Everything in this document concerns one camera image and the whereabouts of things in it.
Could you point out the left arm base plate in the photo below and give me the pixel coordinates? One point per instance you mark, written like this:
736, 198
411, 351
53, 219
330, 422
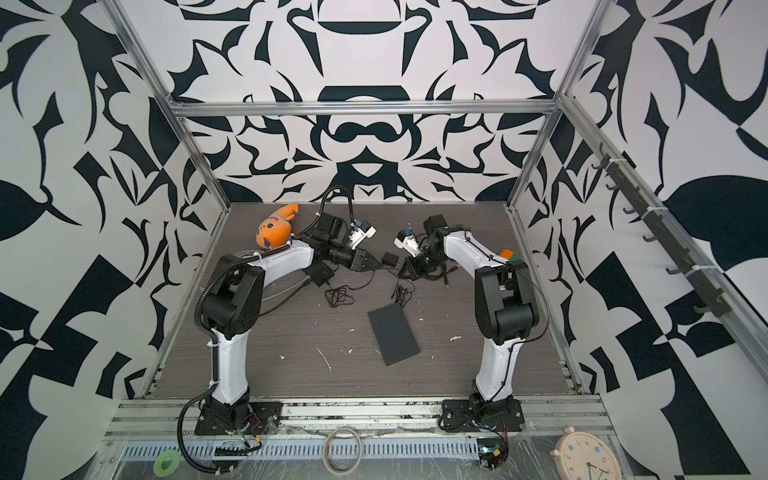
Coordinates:
248, 418

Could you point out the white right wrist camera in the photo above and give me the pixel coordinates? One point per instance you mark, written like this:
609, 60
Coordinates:
406, 240

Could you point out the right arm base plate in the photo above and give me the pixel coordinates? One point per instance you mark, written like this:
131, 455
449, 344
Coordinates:
471, 415

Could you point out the orange and green toy brick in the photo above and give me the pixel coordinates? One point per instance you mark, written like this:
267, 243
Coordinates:
507, 254

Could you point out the white analog clock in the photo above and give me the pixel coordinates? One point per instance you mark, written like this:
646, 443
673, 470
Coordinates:
579, 455

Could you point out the black network switch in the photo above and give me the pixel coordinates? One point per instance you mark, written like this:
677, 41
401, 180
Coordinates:
319, 273

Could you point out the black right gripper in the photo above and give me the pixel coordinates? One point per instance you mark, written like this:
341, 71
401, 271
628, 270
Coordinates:
416, 271

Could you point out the orange plush toy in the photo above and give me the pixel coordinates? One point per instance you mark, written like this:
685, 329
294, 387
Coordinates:
276, 229

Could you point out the black power adapter with cable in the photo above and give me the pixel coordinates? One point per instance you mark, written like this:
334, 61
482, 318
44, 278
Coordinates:
343, 295

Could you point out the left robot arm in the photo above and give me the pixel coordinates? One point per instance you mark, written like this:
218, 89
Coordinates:
230, 304

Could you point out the green tape roll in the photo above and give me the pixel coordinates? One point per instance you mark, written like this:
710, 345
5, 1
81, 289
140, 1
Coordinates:
166, 463

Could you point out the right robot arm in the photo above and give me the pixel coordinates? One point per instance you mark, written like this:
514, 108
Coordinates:
505, 304

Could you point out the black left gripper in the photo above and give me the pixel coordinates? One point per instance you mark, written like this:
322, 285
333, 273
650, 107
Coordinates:
361, 262

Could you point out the black rectangular box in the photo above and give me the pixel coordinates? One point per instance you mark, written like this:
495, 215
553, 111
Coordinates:
394, 336

